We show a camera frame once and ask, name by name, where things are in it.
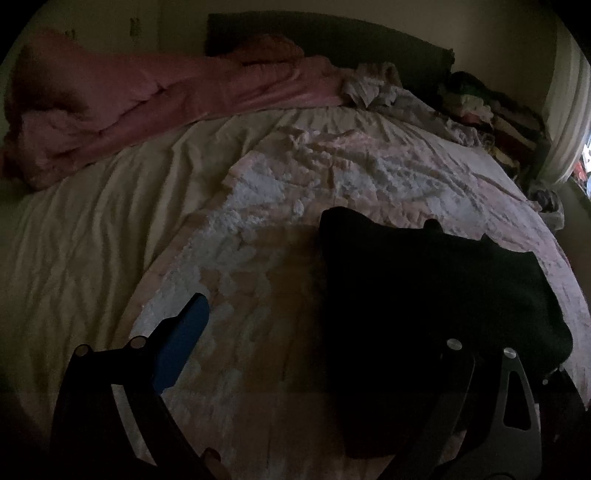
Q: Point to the pile of clothes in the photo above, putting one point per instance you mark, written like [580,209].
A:
[489,110]

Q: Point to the pink comforter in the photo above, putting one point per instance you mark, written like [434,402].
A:
[138,101]

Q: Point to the plastic bag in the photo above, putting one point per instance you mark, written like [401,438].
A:
[549,205]

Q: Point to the white dotted cloth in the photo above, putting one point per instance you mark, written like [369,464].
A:
[415,108]

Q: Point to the white striped garment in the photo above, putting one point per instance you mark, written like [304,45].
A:
[367,87]

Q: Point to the dark headboard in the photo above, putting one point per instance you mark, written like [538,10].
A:
[346,41]

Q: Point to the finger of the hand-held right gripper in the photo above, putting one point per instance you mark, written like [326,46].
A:
[561,397]

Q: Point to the white bed sheet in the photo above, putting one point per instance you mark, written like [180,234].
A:
[92,230]

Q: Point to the black garment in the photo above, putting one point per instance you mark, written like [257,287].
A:
[438,323]

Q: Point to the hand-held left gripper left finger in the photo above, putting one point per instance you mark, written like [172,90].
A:
[184,337]

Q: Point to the pink white tufted blanket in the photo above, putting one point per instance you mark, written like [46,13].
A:
[277,221]

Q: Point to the white curtain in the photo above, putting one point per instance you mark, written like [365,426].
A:
[565,115]

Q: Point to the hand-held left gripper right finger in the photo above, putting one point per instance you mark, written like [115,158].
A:
[461,369]

